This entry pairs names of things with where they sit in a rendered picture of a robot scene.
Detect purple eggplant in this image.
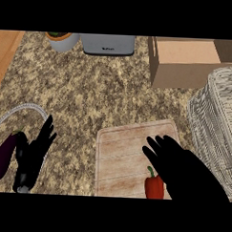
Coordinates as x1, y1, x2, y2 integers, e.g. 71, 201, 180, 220
0, 129, 24, 184

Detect clear glass bowl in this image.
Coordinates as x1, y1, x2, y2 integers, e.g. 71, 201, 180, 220
0, 101, 52, 157

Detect white wicker basket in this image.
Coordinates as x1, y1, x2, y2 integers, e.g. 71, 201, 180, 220
183, 63, 232, 201

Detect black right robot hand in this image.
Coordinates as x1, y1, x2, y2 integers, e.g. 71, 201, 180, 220
139, 134, 232, 203

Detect grey appliance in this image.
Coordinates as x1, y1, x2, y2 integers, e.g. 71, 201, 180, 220
78, 32, 137, 57

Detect pale wooden cutting board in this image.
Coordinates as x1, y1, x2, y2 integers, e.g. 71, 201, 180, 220
94, 116, 182, 200

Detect grey plant pot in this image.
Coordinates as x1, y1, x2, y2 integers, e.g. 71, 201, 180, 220
43, 31, 81, 54

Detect red bell pepper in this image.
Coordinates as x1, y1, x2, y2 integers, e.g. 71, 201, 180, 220
144, 165, 166, 200

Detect open brown wooden box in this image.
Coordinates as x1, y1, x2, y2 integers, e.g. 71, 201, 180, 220
145, 35, 232, 93

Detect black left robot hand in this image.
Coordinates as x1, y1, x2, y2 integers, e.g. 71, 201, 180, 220
12, 113, 59, 195

